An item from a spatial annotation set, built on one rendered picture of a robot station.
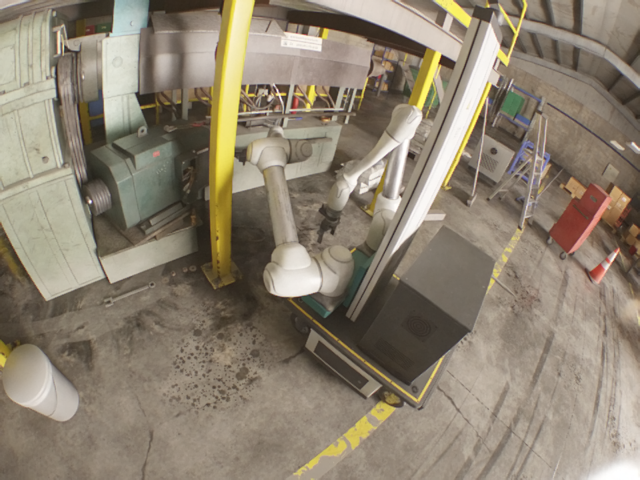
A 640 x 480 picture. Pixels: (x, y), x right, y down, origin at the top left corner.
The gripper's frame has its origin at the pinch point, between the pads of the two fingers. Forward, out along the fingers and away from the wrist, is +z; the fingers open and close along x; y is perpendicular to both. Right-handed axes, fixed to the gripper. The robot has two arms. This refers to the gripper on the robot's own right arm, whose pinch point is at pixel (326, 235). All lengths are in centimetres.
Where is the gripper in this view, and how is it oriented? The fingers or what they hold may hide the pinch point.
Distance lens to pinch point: 176.7
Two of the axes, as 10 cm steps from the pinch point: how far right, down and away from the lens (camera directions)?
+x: 6.3, -4.0, 6.7
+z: -2.2, 7.4, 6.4
